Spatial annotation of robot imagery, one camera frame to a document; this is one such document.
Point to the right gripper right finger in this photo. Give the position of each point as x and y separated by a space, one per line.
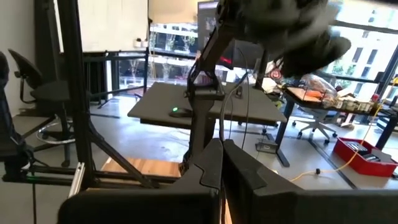
295 207

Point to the black office chair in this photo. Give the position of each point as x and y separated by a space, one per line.
46 90

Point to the white office chair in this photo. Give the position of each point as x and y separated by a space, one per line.
315 124

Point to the large glass window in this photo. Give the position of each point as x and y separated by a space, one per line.
174 40

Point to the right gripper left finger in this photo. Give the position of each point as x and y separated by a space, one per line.
140 205

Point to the red plastic bin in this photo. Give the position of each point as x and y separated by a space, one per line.
363 163

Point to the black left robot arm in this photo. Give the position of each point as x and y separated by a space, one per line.
202 130

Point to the white wall panel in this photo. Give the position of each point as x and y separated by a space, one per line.
112 25

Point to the black computer monitor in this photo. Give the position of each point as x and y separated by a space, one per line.
206 25

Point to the silver metal bracket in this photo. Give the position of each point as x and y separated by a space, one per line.
77 179

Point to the dark cluttered table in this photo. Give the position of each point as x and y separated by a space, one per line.
342 107

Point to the black computer mouse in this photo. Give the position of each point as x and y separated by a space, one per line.
181 112

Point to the grey desk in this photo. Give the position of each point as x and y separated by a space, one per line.
161 102

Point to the black aluminium table frame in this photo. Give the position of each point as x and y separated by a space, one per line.
74 93

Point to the clear plastic bag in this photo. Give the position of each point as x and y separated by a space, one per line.
317 85

